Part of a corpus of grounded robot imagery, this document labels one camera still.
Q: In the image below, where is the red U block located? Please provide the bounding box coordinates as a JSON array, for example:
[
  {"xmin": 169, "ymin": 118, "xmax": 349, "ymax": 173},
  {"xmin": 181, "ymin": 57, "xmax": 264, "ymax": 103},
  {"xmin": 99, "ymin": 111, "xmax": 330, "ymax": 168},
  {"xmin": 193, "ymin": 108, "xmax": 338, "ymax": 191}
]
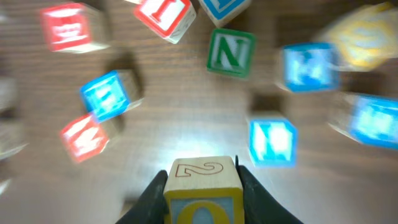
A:
[{"xmin": 60, "ymin": 113, "xmax": 124, "ymax": 163}]

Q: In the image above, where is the red E block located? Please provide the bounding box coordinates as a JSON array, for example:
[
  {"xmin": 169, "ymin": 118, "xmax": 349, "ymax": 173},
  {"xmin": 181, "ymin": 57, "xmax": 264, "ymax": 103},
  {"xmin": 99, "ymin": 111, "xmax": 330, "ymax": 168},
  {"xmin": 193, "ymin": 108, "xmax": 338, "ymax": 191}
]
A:
[{"xmin": 40, "ymin": 2, "xmax": 110, "ymax": 54}]

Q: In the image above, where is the blue L block lower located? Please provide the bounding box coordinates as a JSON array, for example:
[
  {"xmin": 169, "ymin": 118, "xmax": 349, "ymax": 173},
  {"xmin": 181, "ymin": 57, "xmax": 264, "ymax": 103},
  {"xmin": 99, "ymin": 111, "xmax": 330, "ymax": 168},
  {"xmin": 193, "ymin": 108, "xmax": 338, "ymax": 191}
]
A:
[{"xmin": 248, "ymin": 117, "xmax": 298, "ymax": 167}]

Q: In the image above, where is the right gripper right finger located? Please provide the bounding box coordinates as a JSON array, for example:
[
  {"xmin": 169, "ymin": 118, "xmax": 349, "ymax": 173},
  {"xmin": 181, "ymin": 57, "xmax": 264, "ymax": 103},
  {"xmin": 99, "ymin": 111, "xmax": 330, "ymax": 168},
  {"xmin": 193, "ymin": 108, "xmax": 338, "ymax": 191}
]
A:
[{"xmin": 235, "ymin": 156, "xmax": 303, "ymax": 224}]

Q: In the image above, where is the blue 2 block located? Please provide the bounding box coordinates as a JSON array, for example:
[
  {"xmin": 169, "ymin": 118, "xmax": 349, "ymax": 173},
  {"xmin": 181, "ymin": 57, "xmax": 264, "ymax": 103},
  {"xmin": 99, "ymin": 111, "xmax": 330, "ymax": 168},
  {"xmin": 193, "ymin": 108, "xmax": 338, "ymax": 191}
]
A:
[{"xmin": 275, "ymin": 42, "xmax": 340, "ymax": 93}]

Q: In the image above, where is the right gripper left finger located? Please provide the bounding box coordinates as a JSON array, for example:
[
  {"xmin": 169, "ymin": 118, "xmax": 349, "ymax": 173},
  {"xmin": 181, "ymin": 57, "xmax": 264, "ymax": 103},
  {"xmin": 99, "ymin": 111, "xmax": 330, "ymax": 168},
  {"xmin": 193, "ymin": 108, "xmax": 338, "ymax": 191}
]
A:
[{"xmin": 116, "ymin": 170, "xmax": 169, "ymax": 224}]

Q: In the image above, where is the blue T block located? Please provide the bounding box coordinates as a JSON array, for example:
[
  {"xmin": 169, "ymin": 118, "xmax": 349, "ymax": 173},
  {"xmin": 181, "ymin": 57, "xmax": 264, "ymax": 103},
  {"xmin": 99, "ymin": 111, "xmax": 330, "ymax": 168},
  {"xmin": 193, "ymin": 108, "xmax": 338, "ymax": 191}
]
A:
[{"xmin": 328, "ymin": 92, "xmax": 397, "ymax": 150}]

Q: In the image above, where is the green N block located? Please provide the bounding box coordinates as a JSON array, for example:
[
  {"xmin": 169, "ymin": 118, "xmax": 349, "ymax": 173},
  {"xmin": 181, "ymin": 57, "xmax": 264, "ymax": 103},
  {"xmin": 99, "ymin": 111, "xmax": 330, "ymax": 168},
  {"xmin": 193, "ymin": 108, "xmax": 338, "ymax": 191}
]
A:
[{"xmin": 206, "ymin": 28, "xmax": 256, "ymax": 79}]

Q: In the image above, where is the yellow block cluster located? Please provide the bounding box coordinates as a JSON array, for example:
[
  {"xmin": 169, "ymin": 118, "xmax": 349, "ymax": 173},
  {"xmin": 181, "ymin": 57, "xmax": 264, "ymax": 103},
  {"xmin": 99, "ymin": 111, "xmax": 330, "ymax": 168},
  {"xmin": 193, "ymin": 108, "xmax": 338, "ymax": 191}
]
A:
[{"xmin": 313, "ymin": 2, "xmax": 397, "ymax": 72}]

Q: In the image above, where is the yellow O block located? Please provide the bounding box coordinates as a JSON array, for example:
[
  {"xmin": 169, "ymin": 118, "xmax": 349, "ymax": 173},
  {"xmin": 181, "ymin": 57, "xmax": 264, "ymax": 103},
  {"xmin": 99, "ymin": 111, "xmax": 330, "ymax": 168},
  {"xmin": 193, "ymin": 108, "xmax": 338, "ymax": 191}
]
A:
[{"xmin": 164, "ymin": 156, "xmax": 244, "ymax": 224}]

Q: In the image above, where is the blue H block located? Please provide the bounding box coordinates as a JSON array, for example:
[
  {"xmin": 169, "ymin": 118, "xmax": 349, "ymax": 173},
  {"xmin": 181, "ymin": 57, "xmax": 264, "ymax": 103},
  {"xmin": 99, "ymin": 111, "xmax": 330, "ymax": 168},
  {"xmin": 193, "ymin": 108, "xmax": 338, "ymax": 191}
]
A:
[{"xmin": 80, "ymin": 70, "xmax": 144, "ymax": 123}]

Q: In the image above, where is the red I block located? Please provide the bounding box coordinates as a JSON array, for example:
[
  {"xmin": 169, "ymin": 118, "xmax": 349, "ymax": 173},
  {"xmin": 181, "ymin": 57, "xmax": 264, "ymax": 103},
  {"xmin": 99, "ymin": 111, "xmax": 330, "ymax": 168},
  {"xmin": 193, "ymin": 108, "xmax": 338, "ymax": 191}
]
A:
[{"xmin": 133, "ymin": 0, "xmax": 197, "ymax": 44}]

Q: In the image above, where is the blue D block centre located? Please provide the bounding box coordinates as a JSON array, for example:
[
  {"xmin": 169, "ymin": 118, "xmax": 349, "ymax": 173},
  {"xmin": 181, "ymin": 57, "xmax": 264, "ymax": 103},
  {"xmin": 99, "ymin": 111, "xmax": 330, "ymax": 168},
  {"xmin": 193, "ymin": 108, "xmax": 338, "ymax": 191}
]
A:
[{"xmin": 199, "ymin": 0, "xmax": 252, "ymax": 27}]

